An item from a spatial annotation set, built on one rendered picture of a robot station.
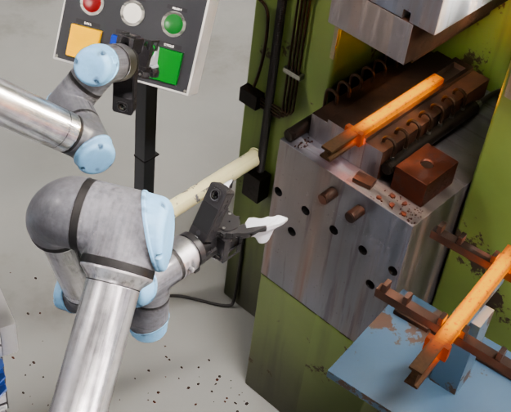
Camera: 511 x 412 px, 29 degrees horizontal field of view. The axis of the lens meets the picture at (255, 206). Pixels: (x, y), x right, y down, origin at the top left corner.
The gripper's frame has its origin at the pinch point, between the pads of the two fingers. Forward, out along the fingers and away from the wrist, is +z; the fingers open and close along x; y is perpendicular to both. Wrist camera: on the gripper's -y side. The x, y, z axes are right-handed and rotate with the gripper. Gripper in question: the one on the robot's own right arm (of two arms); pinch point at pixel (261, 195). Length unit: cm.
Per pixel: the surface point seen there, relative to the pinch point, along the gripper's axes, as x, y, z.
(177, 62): -41.4, -2.2, 16.4
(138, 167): -58, 43, 21
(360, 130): 0.7, -0.8, 31.3
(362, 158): 3.0, 5.5, 30.7
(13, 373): -63, 100, -21
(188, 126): -111, 100, 95
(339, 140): 0.0, -1.2, 24.7
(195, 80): -38.6, 2.8, 19.9
